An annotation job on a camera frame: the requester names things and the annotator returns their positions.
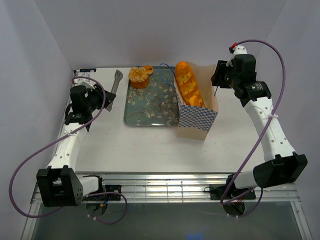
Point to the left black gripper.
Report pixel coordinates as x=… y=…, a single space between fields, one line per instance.
x=99 y=92

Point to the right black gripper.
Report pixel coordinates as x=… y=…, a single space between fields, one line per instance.
x=217 y=78

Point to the metal tongs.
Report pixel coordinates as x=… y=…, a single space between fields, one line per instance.
x=117 y=78

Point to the sugared round cake bread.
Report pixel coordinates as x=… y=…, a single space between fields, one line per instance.
x=139 y=77

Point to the long baguette bread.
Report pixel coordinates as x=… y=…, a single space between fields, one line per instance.
x=186 y=81

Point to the small round bun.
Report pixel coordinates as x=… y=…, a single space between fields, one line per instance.
x=149 y=69

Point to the blue checkered paper bag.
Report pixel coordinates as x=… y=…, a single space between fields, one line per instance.
x=195 y=122

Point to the twisted orange pastry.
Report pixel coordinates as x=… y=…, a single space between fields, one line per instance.
x=196 y=101

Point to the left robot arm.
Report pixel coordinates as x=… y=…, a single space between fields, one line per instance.
x=58 y=183

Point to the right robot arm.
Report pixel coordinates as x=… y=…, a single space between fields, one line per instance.
x=282 y=164

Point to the left logo sticker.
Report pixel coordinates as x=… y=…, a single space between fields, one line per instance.
x=87 y=70

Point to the metal baking tray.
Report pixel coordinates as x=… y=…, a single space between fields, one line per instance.
x=155 y=105

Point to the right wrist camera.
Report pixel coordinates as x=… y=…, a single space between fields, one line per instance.
x=234 y=50

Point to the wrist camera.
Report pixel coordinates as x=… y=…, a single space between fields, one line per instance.
x=84 y=82
x=234 y=50

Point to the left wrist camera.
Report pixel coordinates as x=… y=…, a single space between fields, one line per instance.
x=84 y=82

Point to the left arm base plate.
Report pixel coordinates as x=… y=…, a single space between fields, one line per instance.
x=108 y=192

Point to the aluminium frame rail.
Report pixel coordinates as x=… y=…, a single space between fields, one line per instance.
x=181 y=187

